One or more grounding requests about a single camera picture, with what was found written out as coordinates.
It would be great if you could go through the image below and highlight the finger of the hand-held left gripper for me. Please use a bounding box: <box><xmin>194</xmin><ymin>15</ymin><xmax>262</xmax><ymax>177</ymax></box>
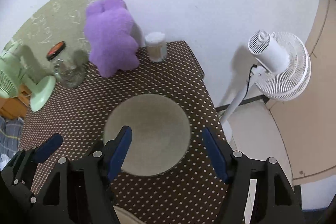
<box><xmin>79</xmin><ymin>140</ymin><xmax>104</xmax><ymax>159</ymax></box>
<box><xmin>0</xmin><ymin>133</ymin><xmax>63</xmax><ymax>205</ymax></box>

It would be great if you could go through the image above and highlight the green desk fan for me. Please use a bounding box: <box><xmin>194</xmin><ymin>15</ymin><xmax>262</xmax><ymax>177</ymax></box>
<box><xmin>0</xmin><ymin>42</ymin><xmax>56</xmax><ymax>112</ymax></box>

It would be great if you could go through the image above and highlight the large yellow flower plate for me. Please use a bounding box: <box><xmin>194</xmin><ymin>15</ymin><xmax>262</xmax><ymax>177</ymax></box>
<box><xmin>114</xmin><ymin>206</ymin><xmax>143</xmax><ymax>224</ymax></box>

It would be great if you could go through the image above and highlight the green patterned wall mat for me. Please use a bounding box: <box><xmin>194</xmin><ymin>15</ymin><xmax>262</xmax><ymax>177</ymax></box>
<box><xmin>5</xmin><ymin>0</ymin><xmax>117</xmax><ymax>77</ymax></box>

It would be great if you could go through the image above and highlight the purple plush toy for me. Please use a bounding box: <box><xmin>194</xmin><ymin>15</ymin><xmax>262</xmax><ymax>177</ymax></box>
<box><xmin>84</xmin><ymin>0</ymin><xmax>140</xmax><ymax>78</ymax></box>

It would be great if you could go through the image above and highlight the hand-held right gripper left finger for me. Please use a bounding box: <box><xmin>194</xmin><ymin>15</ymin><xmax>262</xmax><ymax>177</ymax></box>
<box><xmin>29</xmin><ymin>126</ymin><xmax>133</xmax><ymax>224</ymax></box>

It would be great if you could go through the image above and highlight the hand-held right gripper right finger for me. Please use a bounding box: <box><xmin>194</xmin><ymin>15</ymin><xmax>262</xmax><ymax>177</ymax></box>
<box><xmin>202</xmin><ymin>126</ymin><xmax>305</xmax><ymax>224</ymax></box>

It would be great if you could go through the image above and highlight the brown polka dot tablecloth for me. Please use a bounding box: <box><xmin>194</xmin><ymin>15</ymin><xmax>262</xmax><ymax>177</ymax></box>
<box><xmin>18</xmin><ymin>40</ymin><xmax>246</xmax><ymax>224</ymax></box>

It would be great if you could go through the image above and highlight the blue plaid cloth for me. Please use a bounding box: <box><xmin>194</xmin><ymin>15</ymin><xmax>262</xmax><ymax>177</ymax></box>
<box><xmin>0</xmin><ymin>116</ymin><xmax>25</xmax><ymax>161</ymax></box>

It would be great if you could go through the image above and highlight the clear toothpick container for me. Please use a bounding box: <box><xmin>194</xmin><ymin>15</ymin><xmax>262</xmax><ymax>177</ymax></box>
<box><xmin>145</xmin><ymin>32</ymin><xmax>168</xmax><ymax>62</ymax></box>

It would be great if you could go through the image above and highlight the beige door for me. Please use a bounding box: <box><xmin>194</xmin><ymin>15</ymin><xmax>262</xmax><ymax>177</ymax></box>
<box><xmin>268</xmin><ymin>0</ymin><xmax>336</xmax><ymax>211</ymax></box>

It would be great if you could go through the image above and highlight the white standing fan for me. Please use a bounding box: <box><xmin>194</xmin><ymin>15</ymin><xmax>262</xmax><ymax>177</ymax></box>
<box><xmin>219</xmin><ymin>29</ymin><xmax>311</xmax><ymax>140</ymax></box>

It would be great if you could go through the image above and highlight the glass jar with black lid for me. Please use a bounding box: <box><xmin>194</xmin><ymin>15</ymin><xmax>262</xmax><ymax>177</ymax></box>
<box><xmin>47</xmin><ymin>41</ymin><xmax>86</xmax><ymax>88</ymax></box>

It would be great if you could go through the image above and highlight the black fan cable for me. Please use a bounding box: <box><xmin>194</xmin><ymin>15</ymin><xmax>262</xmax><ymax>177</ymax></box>
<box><xmin>244</xmin><ymin>64</ymin><xmax>258</xmax><ymax>100</ymax></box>

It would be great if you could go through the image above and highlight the orange wooden furniture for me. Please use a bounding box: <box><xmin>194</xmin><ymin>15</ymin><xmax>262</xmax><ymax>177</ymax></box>
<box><xmin>0</xmin><ymin>84</ymin><xmax>33</xmax><ymax>119</ymax></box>

